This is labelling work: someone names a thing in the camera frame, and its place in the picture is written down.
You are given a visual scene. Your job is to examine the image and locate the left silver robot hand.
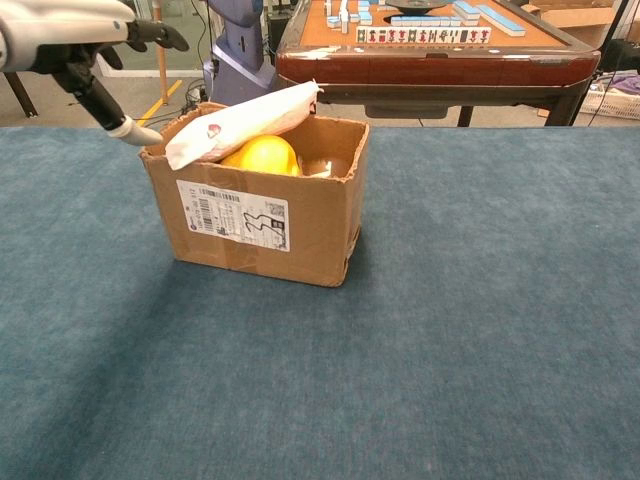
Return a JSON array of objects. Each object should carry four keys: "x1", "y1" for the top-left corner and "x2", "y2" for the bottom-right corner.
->
[{"x1": 0, "y1": 0, "x2": 191, "y2": 147}]

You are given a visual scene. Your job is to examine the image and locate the white wet wipes pack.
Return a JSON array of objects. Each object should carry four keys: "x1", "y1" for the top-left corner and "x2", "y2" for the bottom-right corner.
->
[{"x1": 164, "y1": 81, "x2": 325, "y2": 171}]

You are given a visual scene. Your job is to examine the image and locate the yellow pear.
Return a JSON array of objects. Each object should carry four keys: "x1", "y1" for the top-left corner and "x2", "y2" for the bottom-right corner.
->
[{"x1": 219, "y1": 134, "x2": 302, "y2": 177}]

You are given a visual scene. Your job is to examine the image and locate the open cardboard box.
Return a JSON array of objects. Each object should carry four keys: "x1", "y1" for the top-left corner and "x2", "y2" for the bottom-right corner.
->
[{"x1": 138, "y1": 101, "x2": 372, "y2": 288}]

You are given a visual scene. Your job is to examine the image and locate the black table leg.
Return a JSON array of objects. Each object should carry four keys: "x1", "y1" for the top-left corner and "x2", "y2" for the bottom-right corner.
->
[{"x1": 2, "y1": 72, "x2": 39, "y2": 119}]

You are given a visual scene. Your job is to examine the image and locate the upright wooden pole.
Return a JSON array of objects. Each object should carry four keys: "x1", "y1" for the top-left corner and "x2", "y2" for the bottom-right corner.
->
[{"x1": 153, "y1": 0, "x2": 170, "y2": 107}]

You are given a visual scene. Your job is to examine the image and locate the scattered blue mahjong tile cluster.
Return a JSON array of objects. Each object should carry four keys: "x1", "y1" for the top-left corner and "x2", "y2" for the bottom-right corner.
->
[{"x1": 324, "y1": 0, "x2": 374, "y2": 30}]

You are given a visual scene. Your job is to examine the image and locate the black mahjong dice dome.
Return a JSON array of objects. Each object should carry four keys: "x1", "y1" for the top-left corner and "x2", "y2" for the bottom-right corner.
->
[{"x1": 384, "y1": 0, "x2": 454, "y2": 14}]

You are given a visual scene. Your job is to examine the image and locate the row of face-up mahjong tiles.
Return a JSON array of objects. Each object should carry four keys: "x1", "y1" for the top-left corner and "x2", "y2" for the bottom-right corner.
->
[{"x1": 355, "y1": 27, "x2": 493, "y2": 45}]

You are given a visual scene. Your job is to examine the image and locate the brown mahjong table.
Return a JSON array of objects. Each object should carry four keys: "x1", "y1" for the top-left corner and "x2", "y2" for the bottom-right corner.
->
[{"x1": 274, "y1": 0, "x2": 602, "y2": 127}]

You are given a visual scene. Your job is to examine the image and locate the teal felt table mat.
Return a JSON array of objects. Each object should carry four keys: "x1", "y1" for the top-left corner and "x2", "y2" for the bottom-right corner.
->
[{"x1": 0, "y1": 125, "x2": 640, "y2": 480}]

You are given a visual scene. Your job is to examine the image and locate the black tripod stand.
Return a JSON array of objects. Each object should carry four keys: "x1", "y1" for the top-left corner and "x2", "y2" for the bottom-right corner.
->
[{"x1": 569, "y1": 0, "x2": 632, "y2": 127}]

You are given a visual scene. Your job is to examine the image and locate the white plastic basket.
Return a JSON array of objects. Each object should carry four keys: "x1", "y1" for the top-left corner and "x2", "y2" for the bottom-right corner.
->
[{"x1": 579, "y1": 82, "x2": 640, "y2": 120}]

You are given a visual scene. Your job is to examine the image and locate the purple cloth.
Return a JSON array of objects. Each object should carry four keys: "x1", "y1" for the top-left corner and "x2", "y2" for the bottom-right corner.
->
[{"x1": 607, "y1": 74, "x2": 640, "y2": 96}]

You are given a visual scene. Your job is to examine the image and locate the white glass door frame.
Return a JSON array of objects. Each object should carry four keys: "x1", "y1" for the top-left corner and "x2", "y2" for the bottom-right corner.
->
[{"x1": 102, "y1": 0, "x2": 211, "y2": 79}]

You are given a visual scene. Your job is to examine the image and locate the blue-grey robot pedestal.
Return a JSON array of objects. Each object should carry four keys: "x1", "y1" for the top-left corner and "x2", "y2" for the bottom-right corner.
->
[{"x1": 202, "y1": 0, "x2": 277, "y2": 109}]

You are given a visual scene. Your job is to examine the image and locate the straight blue mahjong tile wall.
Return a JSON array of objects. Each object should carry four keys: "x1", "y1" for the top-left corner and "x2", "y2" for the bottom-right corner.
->
[{"x1": 390, "y1": 14, "x2": 466, "y2": 28}]

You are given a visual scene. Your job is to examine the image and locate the diagonal blue mahjong tile wall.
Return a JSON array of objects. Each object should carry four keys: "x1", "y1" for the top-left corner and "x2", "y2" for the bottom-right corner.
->
[{"x1": 477, "y1": 3, "x2": 527, "y2": 38}]

